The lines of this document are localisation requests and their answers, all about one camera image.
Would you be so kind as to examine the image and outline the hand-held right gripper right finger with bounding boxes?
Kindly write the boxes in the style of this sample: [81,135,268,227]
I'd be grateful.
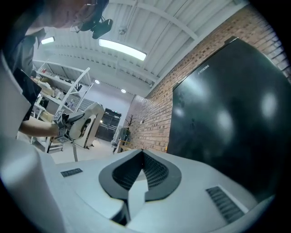
[127,149,276,233]

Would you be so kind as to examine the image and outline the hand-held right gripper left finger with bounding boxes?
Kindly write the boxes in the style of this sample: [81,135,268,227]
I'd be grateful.
[55,149,145,226]

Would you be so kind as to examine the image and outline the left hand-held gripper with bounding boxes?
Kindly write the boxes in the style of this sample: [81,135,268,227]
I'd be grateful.
[53,101,105,144]

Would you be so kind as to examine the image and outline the person's left forearm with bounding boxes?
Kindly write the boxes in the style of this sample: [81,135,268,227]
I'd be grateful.
[19,119,59,138]

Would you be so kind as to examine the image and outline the black double door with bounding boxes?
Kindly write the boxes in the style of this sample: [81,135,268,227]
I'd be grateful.
[95,108,122,142]

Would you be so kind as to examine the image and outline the white metal shelving unit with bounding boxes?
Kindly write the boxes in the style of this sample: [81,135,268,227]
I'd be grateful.
[31,60,94,153]

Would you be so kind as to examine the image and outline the grey coat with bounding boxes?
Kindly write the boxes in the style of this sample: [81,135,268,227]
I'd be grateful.
[117,127,132,143]

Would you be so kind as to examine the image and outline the black coat rack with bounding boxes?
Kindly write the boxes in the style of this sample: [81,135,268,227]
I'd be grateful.
[125,114,136,128]

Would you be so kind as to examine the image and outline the wooden shelf rack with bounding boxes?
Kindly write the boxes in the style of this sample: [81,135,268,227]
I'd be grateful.
[112,139,133,153]

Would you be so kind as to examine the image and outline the black monitor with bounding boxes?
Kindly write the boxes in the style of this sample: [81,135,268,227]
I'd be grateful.
[167,36,291,203]

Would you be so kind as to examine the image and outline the person's glasses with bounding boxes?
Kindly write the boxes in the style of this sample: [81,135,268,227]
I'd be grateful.
[69,2,96,34]

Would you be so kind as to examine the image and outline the person's grey shirt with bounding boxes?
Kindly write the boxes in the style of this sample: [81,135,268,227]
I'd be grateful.
[0,25,46,79]

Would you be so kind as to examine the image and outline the person's head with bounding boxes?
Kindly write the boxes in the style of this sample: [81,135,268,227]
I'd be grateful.
[25,0,102,30]

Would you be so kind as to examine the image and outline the grey gripper strap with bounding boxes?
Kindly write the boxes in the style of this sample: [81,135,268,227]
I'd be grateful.
[72,140,79,162]

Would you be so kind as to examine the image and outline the black head camera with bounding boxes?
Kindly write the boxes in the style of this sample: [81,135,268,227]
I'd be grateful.
[80,0,114,40]

